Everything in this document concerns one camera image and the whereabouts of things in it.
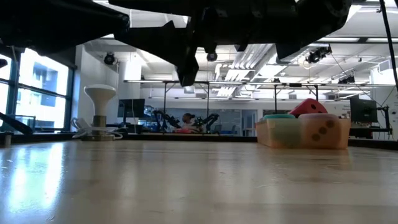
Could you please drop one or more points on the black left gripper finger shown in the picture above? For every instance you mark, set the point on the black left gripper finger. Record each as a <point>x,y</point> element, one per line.
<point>174,46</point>

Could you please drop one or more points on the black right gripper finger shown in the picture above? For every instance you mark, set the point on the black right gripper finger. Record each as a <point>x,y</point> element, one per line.
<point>161,6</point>

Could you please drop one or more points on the large green foam die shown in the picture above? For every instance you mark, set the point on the large green foam die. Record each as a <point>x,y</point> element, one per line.
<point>279,116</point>

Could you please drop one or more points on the large red foam die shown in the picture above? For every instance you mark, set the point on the large red foam die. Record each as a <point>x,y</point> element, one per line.
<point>306,109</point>

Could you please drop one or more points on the orange translucent plastic bin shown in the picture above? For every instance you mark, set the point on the orange translucent plastic bin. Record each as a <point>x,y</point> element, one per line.
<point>264,133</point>

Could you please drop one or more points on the large pink foam die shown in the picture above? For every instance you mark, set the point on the large pink foam die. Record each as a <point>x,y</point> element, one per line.
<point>320,130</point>

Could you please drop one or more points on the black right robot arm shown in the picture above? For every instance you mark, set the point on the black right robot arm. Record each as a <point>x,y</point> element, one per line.
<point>332,12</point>

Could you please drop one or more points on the black background robot arm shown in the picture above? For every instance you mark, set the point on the black background robot arm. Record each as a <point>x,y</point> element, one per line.
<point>210,119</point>
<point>166,117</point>

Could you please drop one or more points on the black monitor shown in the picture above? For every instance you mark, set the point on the black monitor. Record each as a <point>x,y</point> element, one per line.
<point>131,108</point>
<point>363,109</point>

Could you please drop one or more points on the person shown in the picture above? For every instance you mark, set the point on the person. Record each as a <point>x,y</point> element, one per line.
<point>188,120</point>

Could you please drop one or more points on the white mushroom-shaped lamp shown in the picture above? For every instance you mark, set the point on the white mushroom-shaped lamp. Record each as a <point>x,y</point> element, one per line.
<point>100,99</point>

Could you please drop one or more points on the long ceiling light bar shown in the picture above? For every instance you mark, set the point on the long ceiling light bar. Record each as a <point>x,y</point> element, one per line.
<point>339,39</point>

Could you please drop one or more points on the black round ceiling camera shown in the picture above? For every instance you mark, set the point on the black round ceiling camera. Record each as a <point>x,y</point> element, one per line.
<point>109,58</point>
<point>212,56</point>

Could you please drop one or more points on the black metal workstation frame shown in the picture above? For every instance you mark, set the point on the black metal workstation frame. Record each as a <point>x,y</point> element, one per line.
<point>199,82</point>
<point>295,84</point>

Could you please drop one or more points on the black ceiling camera cluster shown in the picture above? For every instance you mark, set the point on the black ceiling camera cluster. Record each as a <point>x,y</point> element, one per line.
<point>346,80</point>
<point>318,54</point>

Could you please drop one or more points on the black aluminium table frame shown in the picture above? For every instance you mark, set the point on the black aluminium table frame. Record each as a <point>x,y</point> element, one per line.
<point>186,137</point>

